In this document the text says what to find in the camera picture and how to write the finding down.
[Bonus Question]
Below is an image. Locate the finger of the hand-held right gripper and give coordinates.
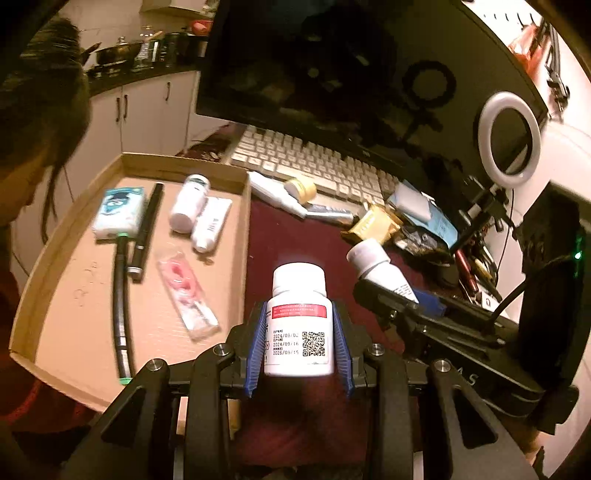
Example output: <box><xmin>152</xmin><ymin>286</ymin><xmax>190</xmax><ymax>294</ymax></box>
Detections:
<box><xmin>353</xmin><ymin>279</ymin><xmax>506</xmax><ymax>354</ymax></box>
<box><xmin>406</xmin><ymin>287</ymin><xmax>506</xmax><ymax>324</ymax></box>

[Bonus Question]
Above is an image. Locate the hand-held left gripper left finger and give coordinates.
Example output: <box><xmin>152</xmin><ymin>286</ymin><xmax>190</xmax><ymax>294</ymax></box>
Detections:
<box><xmin>62</xmin><ymin>300</ymin><xmax>271</xmax><ymax>480</ymax></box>

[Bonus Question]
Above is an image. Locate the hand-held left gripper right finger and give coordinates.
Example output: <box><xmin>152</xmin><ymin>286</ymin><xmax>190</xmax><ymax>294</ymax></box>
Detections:
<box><xmin>330</xmin><ymin>300</ymin><xmax>539</xmax><ymax>480</ymax></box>

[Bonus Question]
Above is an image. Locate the white pill bottle red label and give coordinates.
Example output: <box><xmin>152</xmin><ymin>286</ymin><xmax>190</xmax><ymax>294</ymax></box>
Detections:
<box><xmin>262</xmin><ymin>262</ymin><xmax>335</xmax><ymax>378</ymax></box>

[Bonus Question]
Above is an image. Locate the yellow packet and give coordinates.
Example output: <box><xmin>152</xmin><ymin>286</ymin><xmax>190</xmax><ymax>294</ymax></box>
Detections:
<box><xmin>342</xmin><ymin>203</ymin><xmax>402</xmax><ymax>245</ymax></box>

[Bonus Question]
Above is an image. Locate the grey squeeze tube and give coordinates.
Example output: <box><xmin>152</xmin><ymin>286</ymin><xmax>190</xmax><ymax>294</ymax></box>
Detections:
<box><xmin>305</xmin><ymin>203</ymin><xmax>356</xmax><ymax>227</ymax></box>

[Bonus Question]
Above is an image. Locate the white squeeze tube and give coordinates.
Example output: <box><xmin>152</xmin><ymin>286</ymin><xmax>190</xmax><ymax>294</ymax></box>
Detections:
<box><xmin>191</xmin><ymin>196</ymin><xmax>233</xmax><ymax>254</ymax></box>

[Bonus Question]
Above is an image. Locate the white spray bottle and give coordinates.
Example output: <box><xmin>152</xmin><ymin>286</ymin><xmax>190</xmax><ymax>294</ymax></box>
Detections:
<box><xmin>247</xmin><ymin>171</ymin><xmax>308</xmax><ymax>220</ymax></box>

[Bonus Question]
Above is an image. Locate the cardboard box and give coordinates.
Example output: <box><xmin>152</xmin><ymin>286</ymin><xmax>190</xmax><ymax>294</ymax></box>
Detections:
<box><xmin>9</xmin><ymin>152</ymin><xmax>252</xmax><ymax>411</ymax></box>

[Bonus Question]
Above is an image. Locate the black pen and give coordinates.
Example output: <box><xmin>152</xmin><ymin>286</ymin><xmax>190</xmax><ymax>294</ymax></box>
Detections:
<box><xmin>127</xmin><ymin>182</ymin><xmax>164</xmax><ymax>282</ymax></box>

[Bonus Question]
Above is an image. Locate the white bottle green label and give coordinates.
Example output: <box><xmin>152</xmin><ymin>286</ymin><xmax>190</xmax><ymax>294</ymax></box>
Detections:
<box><xmin>170</xmin><ymin>174</ymin><xmax>211</xmax><ymax>233</ymax></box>

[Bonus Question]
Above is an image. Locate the teal cartoon tissue pack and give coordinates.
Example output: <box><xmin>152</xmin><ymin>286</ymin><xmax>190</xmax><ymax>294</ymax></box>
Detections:
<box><xmin>92</xmin><ymin>187</ymin><xmax>144</xmax><ymax>241</ymax></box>

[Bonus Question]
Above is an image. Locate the red pen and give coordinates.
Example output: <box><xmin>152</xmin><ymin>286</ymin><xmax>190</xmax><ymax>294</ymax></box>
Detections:
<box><xmin>455</xmin><ymin>248</ymin><xmax>478</xmax><ymax>292</ymax></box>

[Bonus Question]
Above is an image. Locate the blue paper sheet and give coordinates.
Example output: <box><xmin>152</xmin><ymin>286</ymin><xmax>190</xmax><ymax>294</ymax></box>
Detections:
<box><xmin>388</xmin><ymin>194</ymin><xmax>458</xmax><ymax>250</ymax></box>

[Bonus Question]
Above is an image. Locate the pink item clear packet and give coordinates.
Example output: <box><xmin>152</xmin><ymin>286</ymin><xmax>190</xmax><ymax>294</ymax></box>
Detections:
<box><xmin>157</xmin><ymin>251</ymin><xmax>220</xmax><ymax>342</ymax></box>

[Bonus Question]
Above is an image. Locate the maroon table cloth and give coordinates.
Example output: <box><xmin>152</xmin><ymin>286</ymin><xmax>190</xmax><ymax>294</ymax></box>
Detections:
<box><xmin>185</xmin><ymin>124</ymin><xmax>509</xmax><ymax>467</ymax></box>

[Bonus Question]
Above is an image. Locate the white keyboard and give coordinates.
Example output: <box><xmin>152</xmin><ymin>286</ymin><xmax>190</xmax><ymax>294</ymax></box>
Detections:
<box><xmin>228</xmin><ymin>124</ymin><xmax>402</xmax><ymax>206</ymax></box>

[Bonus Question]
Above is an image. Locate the black hanging tool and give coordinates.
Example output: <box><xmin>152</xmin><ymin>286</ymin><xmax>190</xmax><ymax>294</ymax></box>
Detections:
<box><xmin>545</xmin><ymin>23</ymin><xmax>571</xmax><ymax>114</ymax></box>

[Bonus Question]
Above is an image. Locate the black monitor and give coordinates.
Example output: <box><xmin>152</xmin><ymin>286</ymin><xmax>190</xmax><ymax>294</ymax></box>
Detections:
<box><xmin>196</xmin><ymin>0</ymin><xmax>550</xmax><ymax>185</ymax></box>

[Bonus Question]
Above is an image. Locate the white kitchen cabinet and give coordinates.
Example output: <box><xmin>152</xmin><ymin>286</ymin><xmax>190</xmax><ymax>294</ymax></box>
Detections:
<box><xmin>9</xmin><ymin>69</ymin><xmax>208</xmax><ymax>278</ymax></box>

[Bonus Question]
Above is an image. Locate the steel frying pan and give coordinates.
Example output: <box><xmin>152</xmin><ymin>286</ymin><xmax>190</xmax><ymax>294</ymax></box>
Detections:
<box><xmin>95</xmin><ymin>41</ymin><xmax>144</xmax><ymax>68</ymax></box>

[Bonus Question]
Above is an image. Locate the black ring light clamp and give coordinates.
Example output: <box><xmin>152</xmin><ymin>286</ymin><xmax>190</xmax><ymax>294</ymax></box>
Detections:
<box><xmin>457</xmin><ymin>174</ymin><xmax>515</xmax><ymax>241</ymax></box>

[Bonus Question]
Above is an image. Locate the white ring light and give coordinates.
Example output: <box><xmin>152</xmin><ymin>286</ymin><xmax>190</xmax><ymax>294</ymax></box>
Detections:
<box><xmin>478</xmin><ymin>91</ymin><xmax>542</xmax><ymax>188</ymax></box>

